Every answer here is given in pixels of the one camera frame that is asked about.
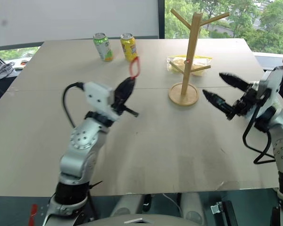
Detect grey robot torso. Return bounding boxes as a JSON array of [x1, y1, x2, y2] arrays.
[[79, 212, 205, 226]]

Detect green drink can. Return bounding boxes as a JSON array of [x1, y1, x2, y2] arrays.
[[92, 32, 114, 63]]

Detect clear bag of chips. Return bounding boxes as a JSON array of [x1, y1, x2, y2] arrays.
[[166, 54, 214, 77]]

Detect red tape strip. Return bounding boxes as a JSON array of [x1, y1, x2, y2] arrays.
[[29, 203, 38, 226]]

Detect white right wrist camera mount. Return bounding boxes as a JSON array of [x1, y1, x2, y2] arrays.
[[246, 66, 283, 125]]

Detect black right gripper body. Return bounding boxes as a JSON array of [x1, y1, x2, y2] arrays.
[[235, 81, 262, 116]]

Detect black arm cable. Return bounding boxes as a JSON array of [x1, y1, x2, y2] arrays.
[[242, 89, 277, 165], [62, 81, 85, 128]]

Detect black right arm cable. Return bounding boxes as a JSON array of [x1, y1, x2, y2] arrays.
[[242, 89, 277, 165]]

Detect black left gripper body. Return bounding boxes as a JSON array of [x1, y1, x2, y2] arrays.
[[112, 99, 140, 118]]

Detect thin white cable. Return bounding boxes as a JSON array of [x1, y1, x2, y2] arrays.
[[162, 193, 183, 214]]

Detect white roller blind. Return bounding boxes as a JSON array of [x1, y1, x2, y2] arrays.
[[0, 0, 160, 48]]

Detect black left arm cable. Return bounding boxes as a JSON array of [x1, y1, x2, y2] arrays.
[[62, 81, 85, 128]]

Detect yellow drink can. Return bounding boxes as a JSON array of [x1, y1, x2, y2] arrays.
[[119, 32, 139, 63]]

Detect grey rounded robot leg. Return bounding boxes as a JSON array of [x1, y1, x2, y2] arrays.
[[110, 194, 145, 218], [180, 192, 205, 221]]

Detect red keychain loop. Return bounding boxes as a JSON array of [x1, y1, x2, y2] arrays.
[[128, 56, 142, 80]]

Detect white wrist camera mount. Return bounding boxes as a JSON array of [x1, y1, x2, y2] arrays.
[[81, 81, 121, 121], [246, 66, 283, 125]]

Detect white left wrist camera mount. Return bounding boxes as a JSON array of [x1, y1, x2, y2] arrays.
[[81, 81, 121, 121]]

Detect grey cable bundle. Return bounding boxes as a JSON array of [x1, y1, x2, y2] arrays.
[[0, 61, 16, 81]]

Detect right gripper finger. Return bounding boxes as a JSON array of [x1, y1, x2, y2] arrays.
[[218, 72, 250, 91], [202, 89, 236, 121]]

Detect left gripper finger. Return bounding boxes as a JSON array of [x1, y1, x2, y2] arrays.
[[117, 78, 137, 106], [113, 77, 135, 102]]

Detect dark window pillar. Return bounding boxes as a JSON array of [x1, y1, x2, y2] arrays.
[[157, 0, 166, 40]]

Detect wooden tree stand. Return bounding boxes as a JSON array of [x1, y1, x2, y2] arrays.
[[167, 8, 231, 107]]

